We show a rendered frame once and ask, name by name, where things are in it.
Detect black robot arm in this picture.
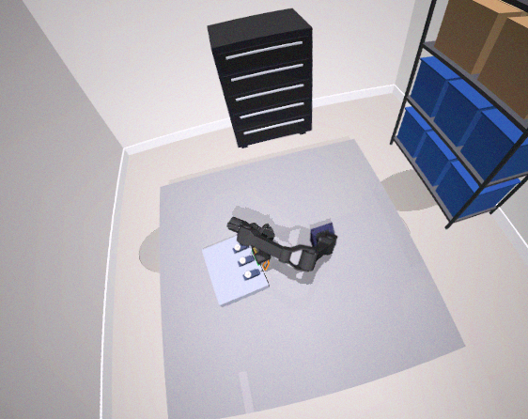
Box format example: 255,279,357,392
226,217,337,272

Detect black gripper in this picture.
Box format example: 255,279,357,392
251,245,271,263

